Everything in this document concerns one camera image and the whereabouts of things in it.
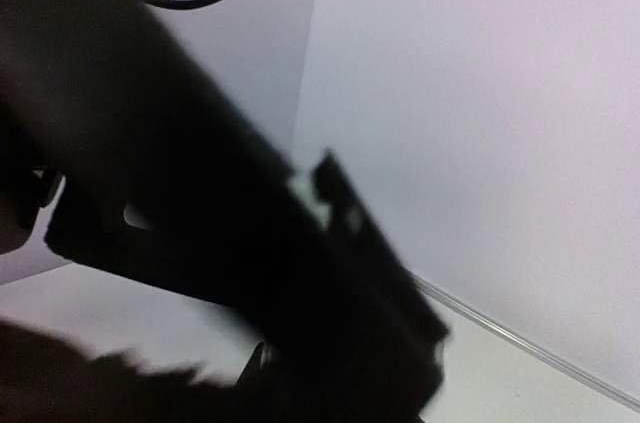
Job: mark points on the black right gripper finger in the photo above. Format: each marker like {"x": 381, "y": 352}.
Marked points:
{"x": 45, "y": 378}

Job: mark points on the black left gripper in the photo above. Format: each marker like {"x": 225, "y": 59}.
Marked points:
{"x": 157, "y": 177}

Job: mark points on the aluminium table rail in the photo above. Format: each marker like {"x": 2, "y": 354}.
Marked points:
{"x": 527, "y": 346}

